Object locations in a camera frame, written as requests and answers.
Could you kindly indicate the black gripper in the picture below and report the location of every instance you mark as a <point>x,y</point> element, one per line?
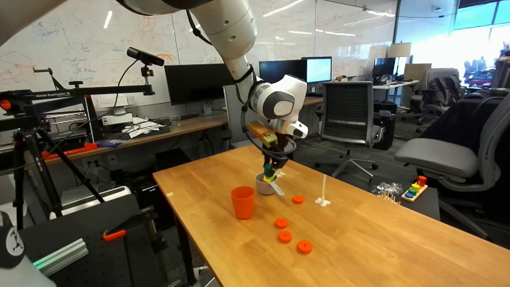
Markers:
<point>280,149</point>

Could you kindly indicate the yellow wooden block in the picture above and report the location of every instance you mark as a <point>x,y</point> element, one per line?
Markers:
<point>269,179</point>

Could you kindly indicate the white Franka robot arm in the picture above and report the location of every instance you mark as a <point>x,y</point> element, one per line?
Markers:
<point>232,26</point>

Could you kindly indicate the grey measuring cup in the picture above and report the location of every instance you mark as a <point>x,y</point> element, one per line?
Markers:
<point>263,187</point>

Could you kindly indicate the orange plastic cup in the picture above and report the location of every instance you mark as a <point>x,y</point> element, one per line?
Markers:
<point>242,205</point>

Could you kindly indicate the white peg stand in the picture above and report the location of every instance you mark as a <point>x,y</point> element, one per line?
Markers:
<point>322,202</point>
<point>279,173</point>

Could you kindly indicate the orange wooden disc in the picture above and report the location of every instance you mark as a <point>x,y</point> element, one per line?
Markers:
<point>283,237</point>
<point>280,224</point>
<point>296,200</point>
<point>304,248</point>

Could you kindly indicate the light grey office chair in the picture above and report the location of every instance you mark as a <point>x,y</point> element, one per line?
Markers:
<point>236,117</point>

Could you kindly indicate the black computer monitor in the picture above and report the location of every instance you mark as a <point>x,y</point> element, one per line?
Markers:
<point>280,69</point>

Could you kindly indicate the black mesh office chair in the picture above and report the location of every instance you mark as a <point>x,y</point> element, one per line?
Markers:
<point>347,106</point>

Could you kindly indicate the long wooden desk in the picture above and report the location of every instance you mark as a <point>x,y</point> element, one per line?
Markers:
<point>180,128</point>

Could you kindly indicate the lit white monitor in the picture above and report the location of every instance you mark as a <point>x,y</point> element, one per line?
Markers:
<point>319,69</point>

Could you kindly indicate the wide black monitor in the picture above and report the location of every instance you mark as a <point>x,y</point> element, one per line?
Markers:
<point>191,85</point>

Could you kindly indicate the clear plastic bag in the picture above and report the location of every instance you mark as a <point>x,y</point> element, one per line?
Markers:
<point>387,189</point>

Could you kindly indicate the black bag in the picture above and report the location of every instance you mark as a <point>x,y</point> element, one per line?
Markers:
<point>384,128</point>

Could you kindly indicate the white crumpled papers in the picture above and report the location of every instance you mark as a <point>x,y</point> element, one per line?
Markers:
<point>140,128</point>

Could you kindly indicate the colourful stacking toy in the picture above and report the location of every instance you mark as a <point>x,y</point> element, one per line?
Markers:
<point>414,190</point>

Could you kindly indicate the small dark monitor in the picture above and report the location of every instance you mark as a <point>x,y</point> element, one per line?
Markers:
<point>382,68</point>

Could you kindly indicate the white desk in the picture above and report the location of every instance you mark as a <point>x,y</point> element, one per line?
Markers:
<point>395,84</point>

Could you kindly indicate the black side table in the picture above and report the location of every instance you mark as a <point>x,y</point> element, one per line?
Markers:
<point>424,208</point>

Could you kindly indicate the white box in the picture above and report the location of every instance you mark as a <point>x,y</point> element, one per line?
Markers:
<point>116,119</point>

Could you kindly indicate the grey padded office chair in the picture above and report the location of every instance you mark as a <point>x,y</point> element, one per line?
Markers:
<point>435,157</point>

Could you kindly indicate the white lamp shade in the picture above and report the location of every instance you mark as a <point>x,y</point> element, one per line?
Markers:
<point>398,50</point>

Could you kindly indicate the red tool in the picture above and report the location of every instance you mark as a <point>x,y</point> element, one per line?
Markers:
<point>68,152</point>

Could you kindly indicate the black cart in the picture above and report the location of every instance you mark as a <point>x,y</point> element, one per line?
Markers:
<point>95,265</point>

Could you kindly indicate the silver aluminium bar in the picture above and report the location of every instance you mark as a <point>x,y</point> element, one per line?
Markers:
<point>60,256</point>

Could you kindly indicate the black tripod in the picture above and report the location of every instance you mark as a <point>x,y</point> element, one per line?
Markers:
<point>25,138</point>

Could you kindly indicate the black cap with logo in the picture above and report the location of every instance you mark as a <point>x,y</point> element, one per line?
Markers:
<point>9,241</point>

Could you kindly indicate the black stereo camera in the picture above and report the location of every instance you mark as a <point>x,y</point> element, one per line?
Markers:
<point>143,55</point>

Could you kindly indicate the silver metal rail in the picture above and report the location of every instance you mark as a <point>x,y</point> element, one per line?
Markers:
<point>89,202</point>

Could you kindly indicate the black boom rail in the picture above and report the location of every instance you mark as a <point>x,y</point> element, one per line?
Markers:
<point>79,96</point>

